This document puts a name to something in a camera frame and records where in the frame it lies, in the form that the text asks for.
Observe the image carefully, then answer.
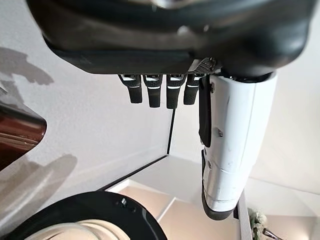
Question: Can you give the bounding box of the chrome faucet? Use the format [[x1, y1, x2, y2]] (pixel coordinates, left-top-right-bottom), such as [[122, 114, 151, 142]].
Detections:
[[263, 227, 283, 240]]

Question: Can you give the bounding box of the white counter cabinet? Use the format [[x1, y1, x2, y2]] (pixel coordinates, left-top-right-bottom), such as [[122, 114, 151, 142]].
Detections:
[[104, 154, 320, 240]]

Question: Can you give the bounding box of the round glass washing machine door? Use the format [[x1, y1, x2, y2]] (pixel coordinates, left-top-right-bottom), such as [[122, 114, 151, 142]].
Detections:
[[12, 191, 168, 240]]

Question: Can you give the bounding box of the small green white plant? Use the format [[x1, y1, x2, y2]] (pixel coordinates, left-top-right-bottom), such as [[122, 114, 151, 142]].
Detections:
[[248, 207, 268, 240]]

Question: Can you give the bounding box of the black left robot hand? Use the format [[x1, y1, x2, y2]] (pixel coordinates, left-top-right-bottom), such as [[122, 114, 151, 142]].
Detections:
[[24, 0, 313, 221]]

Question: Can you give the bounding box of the glossy dark brown stool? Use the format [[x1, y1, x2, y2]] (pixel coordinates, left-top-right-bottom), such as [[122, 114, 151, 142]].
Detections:
[[0, 99, 48, 173]]

